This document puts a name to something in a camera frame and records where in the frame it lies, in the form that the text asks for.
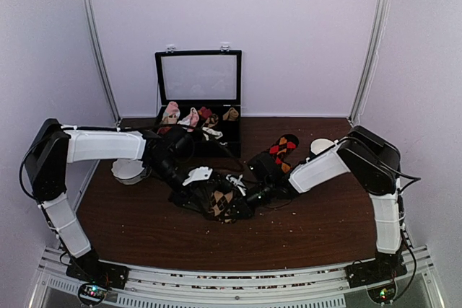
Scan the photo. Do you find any white fluted bowl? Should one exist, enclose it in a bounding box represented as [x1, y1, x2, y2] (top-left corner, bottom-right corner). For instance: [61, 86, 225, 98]
[111, 159, 147, 185]

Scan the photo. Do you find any tan rolled sock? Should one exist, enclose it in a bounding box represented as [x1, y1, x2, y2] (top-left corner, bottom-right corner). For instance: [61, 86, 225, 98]
[222, 107, 240, 121]

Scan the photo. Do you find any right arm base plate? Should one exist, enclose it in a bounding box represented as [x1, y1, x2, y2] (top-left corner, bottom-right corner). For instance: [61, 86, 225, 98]
[345, 253, 407, 288]

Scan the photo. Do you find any black box with glass lid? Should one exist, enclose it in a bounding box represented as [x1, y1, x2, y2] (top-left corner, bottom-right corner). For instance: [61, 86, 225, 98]
[154, 50, 243, 158]

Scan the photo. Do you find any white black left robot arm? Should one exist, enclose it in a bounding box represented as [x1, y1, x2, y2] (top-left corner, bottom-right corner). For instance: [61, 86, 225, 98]
[19, 118, 226, 282]

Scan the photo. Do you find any white sock in box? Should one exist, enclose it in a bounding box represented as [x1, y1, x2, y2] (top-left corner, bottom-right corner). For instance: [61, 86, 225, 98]
[201, 127, 223, 141]

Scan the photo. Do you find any white bowl dark outside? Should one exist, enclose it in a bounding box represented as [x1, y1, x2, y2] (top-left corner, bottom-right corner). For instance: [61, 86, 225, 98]
[310, 138, 334, 158]

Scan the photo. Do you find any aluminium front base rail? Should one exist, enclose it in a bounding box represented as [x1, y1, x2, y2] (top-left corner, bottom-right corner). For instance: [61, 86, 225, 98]
[28, 245, 445, 308]

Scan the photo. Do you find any pink rolled sock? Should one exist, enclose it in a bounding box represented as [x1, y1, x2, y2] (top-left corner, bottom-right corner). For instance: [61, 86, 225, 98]
[162, 101, 180, 125]

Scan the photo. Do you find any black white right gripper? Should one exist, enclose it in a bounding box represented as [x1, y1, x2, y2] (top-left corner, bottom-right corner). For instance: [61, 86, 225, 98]
[222, 180, 275, 220]

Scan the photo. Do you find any aluminium frame post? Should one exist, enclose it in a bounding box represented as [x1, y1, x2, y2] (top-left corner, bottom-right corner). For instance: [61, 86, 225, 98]
[82, 0, 121, 123]
[348, 0, 390, 126]

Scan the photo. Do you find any brown patterned rolled sock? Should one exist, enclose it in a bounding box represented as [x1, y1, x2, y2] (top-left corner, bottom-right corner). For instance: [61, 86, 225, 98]
[202, 113, 219, 128]

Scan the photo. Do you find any dark red rolled sock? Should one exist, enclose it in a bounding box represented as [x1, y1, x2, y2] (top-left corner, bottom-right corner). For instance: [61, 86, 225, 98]
[198, 106, 213, 120]

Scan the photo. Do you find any aluminium frame post left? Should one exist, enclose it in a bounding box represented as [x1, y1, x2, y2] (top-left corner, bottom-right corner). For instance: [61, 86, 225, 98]
[82, 0, 121, 123]

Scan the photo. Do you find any red orange argyle sock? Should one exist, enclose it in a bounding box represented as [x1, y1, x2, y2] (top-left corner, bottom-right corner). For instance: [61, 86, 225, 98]
[268, 134, 299, 173]

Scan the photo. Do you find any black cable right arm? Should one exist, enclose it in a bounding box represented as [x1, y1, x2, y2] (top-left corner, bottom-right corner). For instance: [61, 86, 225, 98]
[348, 134, 422, 193]

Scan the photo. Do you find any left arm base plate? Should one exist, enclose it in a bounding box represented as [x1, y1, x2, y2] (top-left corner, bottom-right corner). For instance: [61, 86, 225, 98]
[66, 246, 129, 289]

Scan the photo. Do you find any beige brown argyle sock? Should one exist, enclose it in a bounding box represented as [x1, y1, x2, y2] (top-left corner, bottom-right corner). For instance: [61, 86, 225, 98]
[205, 190, 237, 224]

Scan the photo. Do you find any white pink sock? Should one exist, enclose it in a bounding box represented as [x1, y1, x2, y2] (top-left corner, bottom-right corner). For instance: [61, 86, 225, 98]
[178, 107, 199, 128]

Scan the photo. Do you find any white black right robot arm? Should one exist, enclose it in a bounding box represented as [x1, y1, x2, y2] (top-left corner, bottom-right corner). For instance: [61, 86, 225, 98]
[227, 126, 403, 281]

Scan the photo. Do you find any aluminium frame post right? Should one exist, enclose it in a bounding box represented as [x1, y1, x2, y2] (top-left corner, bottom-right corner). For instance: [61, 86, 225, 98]
[348, 0, 390, 126]

